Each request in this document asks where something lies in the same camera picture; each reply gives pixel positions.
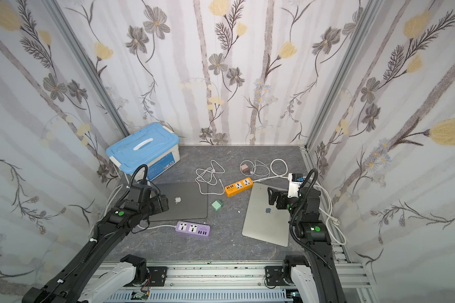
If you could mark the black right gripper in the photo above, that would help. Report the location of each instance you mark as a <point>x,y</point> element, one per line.
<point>279,200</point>

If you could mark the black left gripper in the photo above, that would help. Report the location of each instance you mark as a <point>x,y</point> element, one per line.
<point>161,204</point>

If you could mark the green usb charger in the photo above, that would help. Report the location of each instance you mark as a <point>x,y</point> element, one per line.
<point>217,205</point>

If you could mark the white laptop charger brick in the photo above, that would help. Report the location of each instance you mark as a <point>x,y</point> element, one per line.
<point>245,169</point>

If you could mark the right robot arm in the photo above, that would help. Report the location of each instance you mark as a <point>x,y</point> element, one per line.
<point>314,275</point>

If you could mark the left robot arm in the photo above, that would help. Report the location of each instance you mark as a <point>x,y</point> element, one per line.
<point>70,282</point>

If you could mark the dark grey laptop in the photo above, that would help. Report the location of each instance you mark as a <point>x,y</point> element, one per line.
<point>185,202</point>

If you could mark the silver laptop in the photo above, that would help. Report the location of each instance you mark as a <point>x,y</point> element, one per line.
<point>264,222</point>

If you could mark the purple power strip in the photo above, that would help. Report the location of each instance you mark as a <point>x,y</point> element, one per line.
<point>193,229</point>

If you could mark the blue lid storage box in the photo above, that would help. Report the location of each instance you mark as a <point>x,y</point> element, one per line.
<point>154,145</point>

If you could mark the orange power strip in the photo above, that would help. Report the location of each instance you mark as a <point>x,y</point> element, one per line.
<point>238,187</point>

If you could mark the small circuit board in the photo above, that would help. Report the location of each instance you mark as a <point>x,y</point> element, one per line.
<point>140,295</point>

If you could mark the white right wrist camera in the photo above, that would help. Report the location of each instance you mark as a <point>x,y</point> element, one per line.
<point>295,182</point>

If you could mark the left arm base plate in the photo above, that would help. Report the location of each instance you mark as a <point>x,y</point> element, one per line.
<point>152,276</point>

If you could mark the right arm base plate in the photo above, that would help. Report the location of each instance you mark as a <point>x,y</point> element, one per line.
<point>274,277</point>

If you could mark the aluminium frame rail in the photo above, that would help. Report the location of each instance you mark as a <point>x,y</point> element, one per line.
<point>234,274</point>

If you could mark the white cable duct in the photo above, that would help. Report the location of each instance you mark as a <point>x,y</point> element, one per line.
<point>208,295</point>

